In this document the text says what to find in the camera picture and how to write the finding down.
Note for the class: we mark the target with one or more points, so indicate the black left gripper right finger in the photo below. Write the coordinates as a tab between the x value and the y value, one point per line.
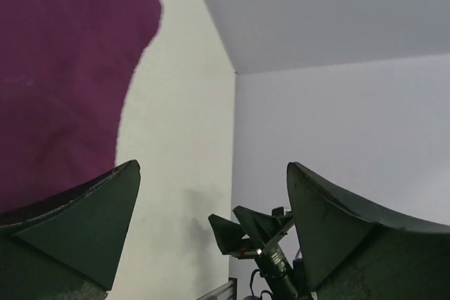
353	248

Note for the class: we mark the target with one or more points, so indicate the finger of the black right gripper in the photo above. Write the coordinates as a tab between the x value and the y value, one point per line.
229	236
260	226

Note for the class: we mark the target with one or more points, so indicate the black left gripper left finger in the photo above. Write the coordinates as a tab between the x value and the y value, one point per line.
68	246

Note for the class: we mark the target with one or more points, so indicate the purple cloth wrap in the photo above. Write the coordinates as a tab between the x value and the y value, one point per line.
66	66

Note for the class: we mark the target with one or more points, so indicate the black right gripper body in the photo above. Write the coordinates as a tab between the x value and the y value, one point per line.
272	265

